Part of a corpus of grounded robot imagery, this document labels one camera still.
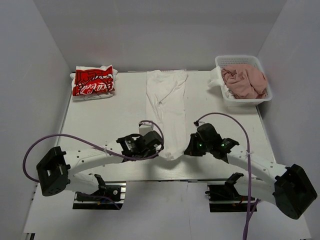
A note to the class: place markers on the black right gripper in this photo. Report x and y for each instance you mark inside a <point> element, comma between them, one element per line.
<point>191,147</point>

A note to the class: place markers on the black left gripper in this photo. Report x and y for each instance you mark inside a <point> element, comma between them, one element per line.
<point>155,141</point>

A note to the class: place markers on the white t-shirt black graphic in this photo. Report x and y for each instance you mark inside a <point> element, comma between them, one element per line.
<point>165,106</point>

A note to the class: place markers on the pink t-shirt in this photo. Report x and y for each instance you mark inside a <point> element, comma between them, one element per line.
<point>245,81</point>

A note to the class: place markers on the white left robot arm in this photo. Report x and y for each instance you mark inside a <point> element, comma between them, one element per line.
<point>62,170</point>

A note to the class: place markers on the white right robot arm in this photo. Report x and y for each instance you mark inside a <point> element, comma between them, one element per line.
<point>287,187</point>

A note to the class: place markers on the folded red coca-cola t-shirt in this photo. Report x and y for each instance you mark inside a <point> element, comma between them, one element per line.
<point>93,83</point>

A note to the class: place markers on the white plastic basket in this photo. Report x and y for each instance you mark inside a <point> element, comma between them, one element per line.
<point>224,60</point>

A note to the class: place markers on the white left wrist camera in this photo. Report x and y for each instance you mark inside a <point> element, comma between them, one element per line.
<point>144,128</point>

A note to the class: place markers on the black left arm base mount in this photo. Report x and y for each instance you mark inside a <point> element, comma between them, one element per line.
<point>109,199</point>

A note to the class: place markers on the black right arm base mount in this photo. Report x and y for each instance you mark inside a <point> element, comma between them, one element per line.
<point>224,198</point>

